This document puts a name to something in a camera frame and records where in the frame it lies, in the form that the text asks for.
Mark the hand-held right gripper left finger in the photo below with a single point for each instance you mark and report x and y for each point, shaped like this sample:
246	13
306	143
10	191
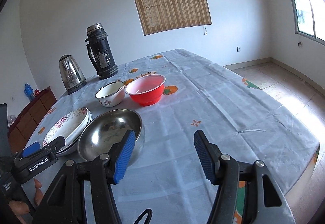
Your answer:
124	158

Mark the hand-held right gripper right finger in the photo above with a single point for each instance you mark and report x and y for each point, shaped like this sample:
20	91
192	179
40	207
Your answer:
203	158

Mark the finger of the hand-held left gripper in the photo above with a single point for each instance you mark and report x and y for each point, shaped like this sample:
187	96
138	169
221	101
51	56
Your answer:
57	143
31	149

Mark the red flower white plate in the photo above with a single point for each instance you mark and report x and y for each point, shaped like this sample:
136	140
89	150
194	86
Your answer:
69	149

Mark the purple flower deep plate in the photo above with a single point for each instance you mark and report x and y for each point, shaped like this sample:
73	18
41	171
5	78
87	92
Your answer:
68	122

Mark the stainless steel bowl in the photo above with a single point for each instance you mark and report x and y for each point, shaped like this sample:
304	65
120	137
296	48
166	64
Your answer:
106	132

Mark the white enamel bowl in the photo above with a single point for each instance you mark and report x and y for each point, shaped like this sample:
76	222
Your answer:
110	99

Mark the red plastic bowl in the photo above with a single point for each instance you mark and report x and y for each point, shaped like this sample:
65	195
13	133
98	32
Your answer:
147	98

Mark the person's left hand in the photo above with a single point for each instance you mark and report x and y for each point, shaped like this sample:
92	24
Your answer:
38	191

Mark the brown wooden sideboard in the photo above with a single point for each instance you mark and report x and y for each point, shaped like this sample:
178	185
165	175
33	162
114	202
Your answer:
33	114

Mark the clear plastic bag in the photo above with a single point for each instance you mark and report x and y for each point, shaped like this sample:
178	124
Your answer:
12	118

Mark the blue thermos bottle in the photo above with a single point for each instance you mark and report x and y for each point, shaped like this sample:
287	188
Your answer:
29	92

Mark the printed light blue tablecloth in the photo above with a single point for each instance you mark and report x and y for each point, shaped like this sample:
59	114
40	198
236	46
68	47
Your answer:
215	102

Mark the stainless steel electric kettle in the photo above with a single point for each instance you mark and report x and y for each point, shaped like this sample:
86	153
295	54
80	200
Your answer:
71	74

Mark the black worn thermos flask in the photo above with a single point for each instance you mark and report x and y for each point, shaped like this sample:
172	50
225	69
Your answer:
101	54

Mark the green framed window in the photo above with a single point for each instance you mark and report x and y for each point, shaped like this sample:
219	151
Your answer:
304	10

